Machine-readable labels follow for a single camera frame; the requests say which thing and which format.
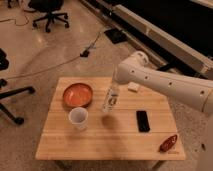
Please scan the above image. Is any black smartphone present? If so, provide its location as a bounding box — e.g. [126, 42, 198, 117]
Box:
[136, 111, 150, 132]

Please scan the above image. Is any small white block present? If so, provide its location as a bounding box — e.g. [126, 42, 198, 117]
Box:
[128, 83, 139, 92]

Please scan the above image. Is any black chair base left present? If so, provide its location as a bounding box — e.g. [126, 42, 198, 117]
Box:
[0, 48, 36, 126]

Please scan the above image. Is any red brown snack packet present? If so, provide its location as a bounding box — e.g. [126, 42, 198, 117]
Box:
[159, 135, 178, 152]

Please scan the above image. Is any wooden table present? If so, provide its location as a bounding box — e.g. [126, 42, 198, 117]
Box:
[36, 77, 186, 160]

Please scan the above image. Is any orange bowl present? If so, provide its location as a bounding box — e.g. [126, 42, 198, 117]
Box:
[63, 83, 93, 108]

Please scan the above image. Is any black office chair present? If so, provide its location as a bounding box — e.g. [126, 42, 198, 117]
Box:
[28, 0, 69, 33]

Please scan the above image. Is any floor cable with plug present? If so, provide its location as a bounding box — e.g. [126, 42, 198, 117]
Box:
[3, 30, 104, 81]

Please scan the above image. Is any white paper cup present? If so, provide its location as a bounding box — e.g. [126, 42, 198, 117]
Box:
[68, 107, 88, 130]

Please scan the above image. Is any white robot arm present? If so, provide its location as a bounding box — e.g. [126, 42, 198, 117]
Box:
[114, 51, 213, 115]

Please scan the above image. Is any black floor mat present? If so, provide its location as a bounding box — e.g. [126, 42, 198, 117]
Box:
[105, 28, 126, 44]

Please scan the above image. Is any clear plastic bottle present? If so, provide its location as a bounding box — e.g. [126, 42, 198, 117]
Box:
[102, 83, 119, 114]

